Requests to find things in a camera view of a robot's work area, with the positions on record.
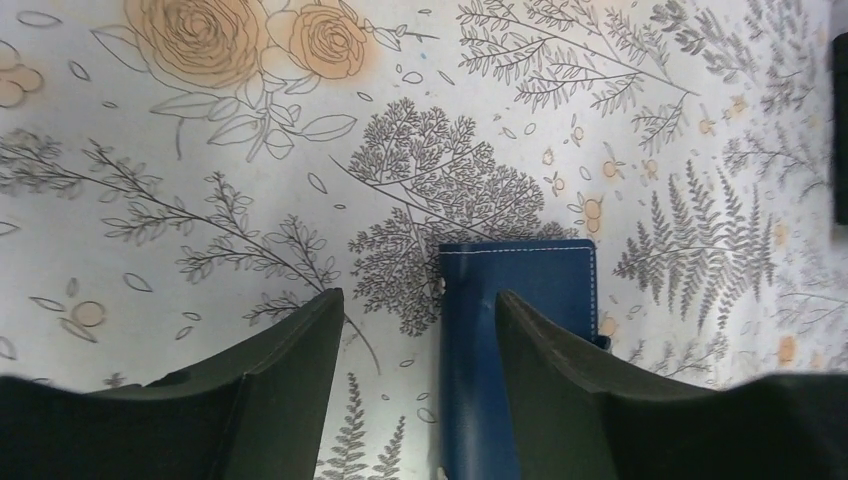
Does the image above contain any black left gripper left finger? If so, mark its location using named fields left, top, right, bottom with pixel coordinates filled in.
left=1, top=288, right=345, bottom=479

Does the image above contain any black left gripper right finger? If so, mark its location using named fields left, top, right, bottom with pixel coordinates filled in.
left=495, top=290, right=848, bottom=480

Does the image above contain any blue leather card holder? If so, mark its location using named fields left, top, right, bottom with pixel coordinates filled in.
left=439, top=239, right=617, bottom=479

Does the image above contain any black plastic card bin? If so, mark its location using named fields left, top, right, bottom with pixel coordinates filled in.
left=831, top=33, right=847, bottom=226

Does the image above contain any floral table mat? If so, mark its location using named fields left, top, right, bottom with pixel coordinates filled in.
left=1, top=1, right=847, bottom=479

